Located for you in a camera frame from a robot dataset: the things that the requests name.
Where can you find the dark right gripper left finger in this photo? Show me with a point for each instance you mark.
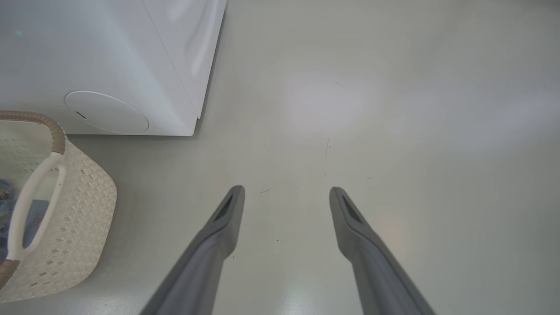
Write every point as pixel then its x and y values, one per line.
pixel 205 258

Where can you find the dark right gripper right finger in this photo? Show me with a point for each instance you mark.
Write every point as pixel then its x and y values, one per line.
pixel 372 262

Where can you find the round drain filter cover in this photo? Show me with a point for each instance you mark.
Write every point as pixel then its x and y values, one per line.
pixel 107 113

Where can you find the cream perforated laundry basket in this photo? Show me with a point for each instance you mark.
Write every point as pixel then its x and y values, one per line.
pixel 74 218

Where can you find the blue printed garment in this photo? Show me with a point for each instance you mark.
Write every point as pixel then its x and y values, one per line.
pixel 37 214

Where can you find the white front-load washing machine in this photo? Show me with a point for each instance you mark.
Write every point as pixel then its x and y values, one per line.
pixel 109 52

